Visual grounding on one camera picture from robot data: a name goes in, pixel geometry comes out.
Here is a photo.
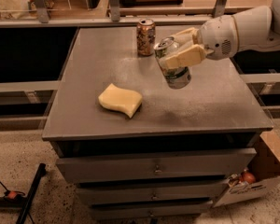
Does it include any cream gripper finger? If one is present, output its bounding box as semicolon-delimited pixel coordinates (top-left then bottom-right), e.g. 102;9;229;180
164;45;206;69
172;27;198;46

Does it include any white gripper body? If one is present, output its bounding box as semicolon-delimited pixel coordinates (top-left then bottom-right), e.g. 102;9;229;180
198;15;239;60

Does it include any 7up soda can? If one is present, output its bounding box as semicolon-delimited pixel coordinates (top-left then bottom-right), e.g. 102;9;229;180
154;36;191;89

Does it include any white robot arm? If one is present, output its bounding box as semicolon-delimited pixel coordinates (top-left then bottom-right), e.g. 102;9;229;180
162;0;280;69

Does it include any brown upright soda can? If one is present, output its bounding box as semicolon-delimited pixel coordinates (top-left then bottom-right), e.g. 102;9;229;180
136;19;156;56

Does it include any grey metal railing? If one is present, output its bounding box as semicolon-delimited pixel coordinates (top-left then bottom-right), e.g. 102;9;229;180
0;0;280;29

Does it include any yellow sponge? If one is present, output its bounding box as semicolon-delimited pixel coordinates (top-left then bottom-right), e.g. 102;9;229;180
98;83;143;119

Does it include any top grey drawer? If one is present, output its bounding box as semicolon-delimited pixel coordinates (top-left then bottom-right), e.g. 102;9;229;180
56;147;257;183

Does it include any grey drawer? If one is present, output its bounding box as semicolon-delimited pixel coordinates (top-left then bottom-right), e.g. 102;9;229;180
91;201;213;220
56;147;257;183
77;180;227;205

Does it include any cardboard box with items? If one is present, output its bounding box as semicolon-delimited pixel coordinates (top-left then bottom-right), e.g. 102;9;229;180
214;131;280;207

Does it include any middle grey drawer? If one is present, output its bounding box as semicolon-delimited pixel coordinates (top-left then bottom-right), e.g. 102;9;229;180
77;180;227;205

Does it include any bottom grey drawer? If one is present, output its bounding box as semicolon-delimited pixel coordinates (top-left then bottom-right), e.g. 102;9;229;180
91;201;213;220

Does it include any black stand leg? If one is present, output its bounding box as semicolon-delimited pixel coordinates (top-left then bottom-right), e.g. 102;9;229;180
16;163;46;224

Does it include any red clamp with cable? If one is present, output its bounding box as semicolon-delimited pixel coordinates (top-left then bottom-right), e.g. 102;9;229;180
0;180;25;202

